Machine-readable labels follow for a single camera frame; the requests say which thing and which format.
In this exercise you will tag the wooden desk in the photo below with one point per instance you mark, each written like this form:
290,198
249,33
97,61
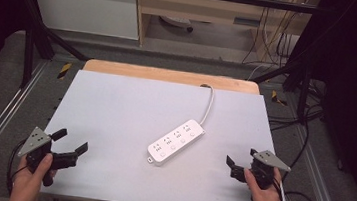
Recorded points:
209,10

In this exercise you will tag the white cabinet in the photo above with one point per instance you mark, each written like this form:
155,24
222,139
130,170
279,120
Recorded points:
86,3

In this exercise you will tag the black metal stand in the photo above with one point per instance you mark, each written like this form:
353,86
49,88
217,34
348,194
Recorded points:
29,51
303,90

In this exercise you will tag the person's left hand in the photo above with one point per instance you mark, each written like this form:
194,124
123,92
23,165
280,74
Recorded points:
28,185

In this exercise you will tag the office chair base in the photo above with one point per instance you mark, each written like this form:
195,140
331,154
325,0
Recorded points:
178,22

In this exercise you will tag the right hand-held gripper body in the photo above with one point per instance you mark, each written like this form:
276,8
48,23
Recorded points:
264,173

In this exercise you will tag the aluminium rail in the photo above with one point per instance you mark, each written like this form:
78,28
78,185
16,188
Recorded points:
320,182
0,118

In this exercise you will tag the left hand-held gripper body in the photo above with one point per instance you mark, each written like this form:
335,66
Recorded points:
35,140

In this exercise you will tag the white power strip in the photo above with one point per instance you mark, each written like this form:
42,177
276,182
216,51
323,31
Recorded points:
175,142

